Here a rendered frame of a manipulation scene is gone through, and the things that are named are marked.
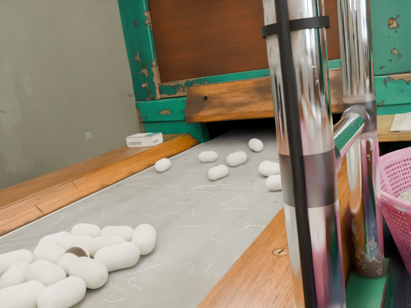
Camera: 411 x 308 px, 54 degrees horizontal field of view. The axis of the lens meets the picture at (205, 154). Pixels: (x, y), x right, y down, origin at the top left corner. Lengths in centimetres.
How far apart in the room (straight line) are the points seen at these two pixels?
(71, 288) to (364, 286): 21
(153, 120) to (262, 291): 69
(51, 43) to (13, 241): 169
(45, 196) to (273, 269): 37
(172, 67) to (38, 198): 44
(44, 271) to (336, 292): 22
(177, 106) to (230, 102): 16
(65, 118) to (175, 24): 133
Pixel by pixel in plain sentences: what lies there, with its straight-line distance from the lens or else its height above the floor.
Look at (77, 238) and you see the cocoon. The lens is 38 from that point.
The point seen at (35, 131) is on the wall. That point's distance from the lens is 227.
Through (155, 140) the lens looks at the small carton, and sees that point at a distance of 75.
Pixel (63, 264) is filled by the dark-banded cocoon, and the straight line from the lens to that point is 35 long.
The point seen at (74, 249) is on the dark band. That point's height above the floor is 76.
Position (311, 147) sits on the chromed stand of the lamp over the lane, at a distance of 16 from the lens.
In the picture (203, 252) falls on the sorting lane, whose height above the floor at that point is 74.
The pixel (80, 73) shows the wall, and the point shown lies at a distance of 201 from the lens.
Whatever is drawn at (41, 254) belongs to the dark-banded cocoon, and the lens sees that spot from 38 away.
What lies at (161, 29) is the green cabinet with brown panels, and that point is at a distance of 88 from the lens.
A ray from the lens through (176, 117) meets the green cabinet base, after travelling 86.
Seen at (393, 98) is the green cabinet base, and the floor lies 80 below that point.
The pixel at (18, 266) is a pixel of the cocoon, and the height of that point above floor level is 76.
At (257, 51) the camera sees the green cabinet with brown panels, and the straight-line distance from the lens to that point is 78.
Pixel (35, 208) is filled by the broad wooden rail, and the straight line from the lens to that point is 54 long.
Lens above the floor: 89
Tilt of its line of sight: 12 degrees down
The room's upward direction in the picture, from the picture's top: 8 degrees counter-clockwise
